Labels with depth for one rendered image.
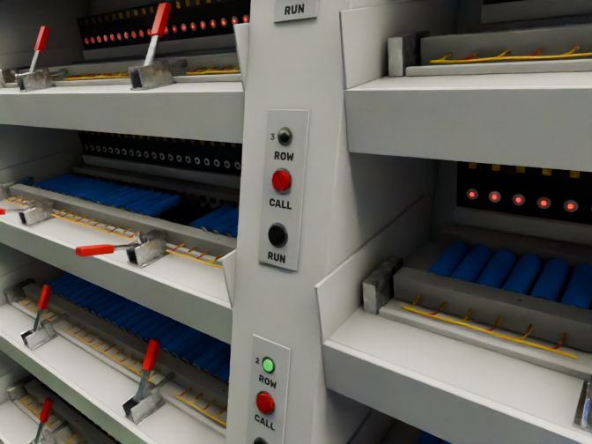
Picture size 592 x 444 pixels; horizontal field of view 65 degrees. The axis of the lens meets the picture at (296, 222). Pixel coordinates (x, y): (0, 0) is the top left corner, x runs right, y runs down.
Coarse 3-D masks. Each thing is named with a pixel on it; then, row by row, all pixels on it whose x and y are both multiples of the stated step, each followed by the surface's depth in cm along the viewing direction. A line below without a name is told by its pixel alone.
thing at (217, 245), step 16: (16, 192) 77; (32, 192) 73; (48, 192) 72; (64, 208) 68; (80, 208) 65; (96, 208) 63; (112, 208) 62; (80, 224) 62; (96, 224) 61; (112, 224) 60; (128, 224) 58; (144, 224) 56; (160, 224) 55; (176, 224) 54; (176, 240) 53; (192, 240) 51; (208, 240) 49; (224, 240) 48
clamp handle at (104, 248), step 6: (138, 240) 51; (84, 246) 46; (90, 246) 47; (96, 246) 47; (102, 246) 47; (108, 246) 47; (114, 246) 48; (120, 246) 49; (126, 246) 49; (132, 246) 50; (78, 252) 45; (84, 252) 45; (90, 252) 46; (96, 252) 46; (102, 252) 47; (108, 252) 48
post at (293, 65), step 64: (256, 0) 36; (320, 0) 33; (384, 0) 35; (256, 64) 37; (320, 64) 33; (256, 128) 37; (320, 128) 34; (256, 192) 38; (320, 192) 34; (384, 192) 40; (256, 256) 39; (320, 256) 35; (256, 320) 39; (320, 384) 36
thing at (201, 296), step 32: (32, 160) 83; (64, 160) 87; (96, 160) 84; (128, 160) 79; (0, 192) 79; (0, 224) 71; (64, 224) 66; (64, 256) 60; (96, 256) 54; (224, 256) 39; (128, 288) 52; (160, 288) 48; (192, 288) 45; (224, 288) 44; (192, 320) 46; (224, 320) 42
